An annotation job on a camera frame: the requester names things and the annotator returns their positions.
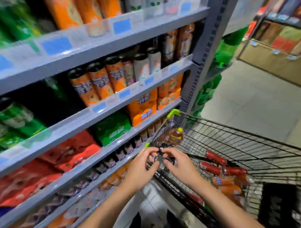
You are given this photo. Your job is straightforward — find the person's right hand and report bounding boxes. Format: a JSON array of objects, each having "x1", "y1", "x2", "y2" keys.
[{"x1": 161, "y1": 147, "x2": 203, "y2": 189}]

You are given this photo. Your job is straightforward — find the person's left hand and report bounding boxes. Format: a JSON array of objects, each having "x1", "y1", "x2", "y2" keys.
[{"x1": 122, "y1": 147, "x2": 161, "y2": 195}]

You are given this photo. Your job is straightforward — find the black wire shopping cart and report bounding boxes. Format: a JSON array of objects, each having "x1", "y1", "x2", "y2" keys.
[{"x1": 144, "y1": 109, "x2": 301, "y2": 228}]

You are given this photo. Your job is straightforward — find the orange soda can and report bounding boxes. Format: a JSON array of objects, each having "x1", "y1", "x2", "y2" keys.
[
  {"x1": 67, "y1": 68, "x2": 101, "y2": 107},
  {"x1": 104, "y1": 56, "x2": 128, "y2": 93},
  {"x1": 73, "y1": 0, "x2": 107, "y2": 38},
  {"x1": 97, "y1": 0, "x2": 123, "y2": 19},
  {"x1": 44, "y1": 0, "x2": 84, "y2": 30},
  {"x1": 86, "y1": 62, "x2": 115, "y2": 100}
]

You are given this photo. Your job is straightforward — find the grey metal shelf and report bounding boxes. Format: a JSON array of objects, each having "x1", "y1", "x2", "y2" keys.
[{"x1": 0, "y1": 0, "x2": 238, "y2": 228}]

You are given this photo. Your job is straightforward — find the row of red-white-blue cans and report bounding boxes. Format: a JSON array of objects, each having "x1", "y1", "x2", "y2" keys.
[{"x1": 163, "y1": 0, "x2": 182, "y2": 15}]

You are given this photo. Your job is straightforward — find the person's left forearm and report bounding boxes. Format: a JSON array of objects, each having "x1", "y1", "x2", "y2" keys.
[{"x1": 79, "y1": 182, "x2": 142, "y2": 228}]

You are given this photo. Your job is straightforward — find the person's right forearm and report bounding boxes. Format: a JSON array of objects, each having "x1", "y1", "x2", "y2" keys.
[{"x1": 187, "y1": 177, "x2": 266, "y2": 228}]

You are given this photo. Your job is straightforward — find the black headphones in cart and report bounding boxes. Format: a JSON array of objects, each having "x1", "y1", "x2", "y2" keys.
[{"x1": 149, "y1": 145, "x2": 176, "y2": 166}]

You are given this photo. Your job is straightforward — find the person's dark trousers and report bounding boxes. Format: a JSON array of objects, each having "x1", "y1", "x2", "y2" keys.
[{"x1": 129, "y1": 208, "x2": 187, "y2": 228}]

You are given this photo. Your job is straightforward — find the row of orange drink bottles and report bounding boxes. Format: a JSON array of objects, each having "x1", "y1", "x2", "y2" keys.
[{"x1": 46, "y1": 162, "x2": 132, "y2": 228}]

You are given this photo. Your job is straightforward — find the amber bottle yellow cap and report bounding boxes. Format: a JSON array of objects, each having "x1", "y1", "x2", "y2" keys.
[{"x1": 167, "y1": 127, "x2": 185, "y2": 145}]

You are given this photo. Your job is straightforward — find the green drink multipack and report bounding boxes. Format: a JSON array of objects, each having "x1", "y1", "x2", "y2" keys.
[{"x1": 90, "y1": 110, "x2": 133, "y2": 147}]

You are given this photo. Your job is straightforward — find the orange drink multipack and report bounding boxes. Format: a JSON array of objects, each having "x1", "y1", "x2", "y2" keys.
[
  {"x1": 156, "y1": 73, "x2": 184, "y2": 111},
  {"x1": 126, "y1": 88, "x2": 158, "y2": 127}
]

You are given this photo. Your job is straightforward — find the red drink multipack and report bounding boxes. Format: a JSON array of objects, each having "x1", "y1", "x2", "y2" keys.
[
  {"x1": 38, "y1": 130, "x2": 102, "y2": 173},
  {"x1": 0, "y1": 159, "x2": 63, "y2": 208}
]

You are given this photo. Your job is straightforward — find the rows of large green bottles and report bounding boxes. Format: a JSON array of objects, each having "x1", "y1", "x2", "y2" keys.
[{"x1": 185, "y1": 25, "x2": 250, "y2": 124}]

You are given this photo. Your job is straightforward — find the rows of colourful gift boxes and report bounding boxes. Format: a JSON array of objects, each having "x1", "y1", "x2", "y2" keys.
[{"x1": 244, "y1": 0, "x2": 301, "y2": 56}]

